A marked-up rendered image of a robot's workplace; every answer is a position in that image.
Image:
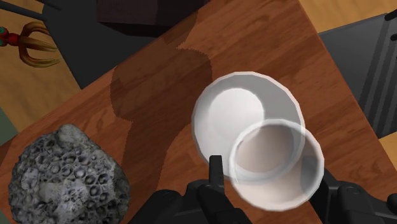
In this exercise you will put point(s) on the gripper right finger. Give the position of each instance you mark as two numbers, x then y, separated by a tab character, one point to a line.
347	201

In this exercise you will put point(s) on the white bowl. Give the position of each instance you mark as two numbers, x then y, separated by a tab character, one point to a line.
226	121

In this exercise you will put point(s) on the grey porous rock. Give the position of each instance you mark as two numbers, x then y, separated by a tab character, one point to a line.
65	183

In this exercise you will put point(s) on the wooden table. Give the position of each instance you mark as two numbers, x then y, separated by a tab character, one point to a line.
254	40

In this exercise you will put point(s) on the clear glass cup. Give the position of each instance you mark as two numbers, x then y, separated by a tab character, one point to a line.
279	173

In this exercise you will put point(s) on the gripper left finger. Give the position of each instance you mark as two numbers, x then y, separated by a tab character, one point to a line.
216	173

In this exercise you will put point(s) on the dark grey slatted furniture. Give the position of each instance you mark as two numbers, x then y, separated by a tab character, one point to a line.
369	71

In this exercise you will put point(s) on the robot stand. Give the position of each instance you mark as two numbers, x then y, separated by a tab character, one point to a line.
145	12

